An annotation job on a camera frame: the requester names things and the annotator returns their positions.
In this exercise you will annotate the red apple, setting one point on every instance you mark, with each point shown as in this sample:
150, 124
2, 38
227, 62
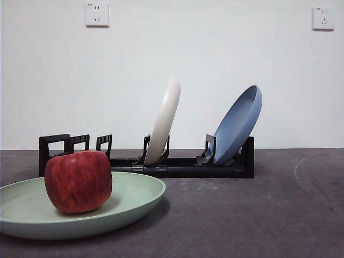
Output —
78, 182

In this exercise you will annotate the blue plate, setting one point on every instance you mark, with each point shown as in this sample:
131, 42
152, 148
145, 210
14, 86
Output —
237, 126

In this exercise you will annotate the black plate rack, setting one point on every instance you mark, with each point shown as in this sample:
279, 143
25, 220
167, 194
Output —
185, 170

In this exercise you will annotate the green plate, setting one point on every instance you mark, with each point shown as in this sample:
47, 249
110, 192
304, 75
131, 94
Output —
129, 199

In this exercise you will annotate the white wall socket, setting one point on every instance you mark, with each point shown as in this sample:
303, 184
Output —
97, 15
323, 18

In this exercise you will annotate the white plate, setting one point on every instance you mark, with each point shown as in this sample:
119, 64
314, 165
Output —
165, 121

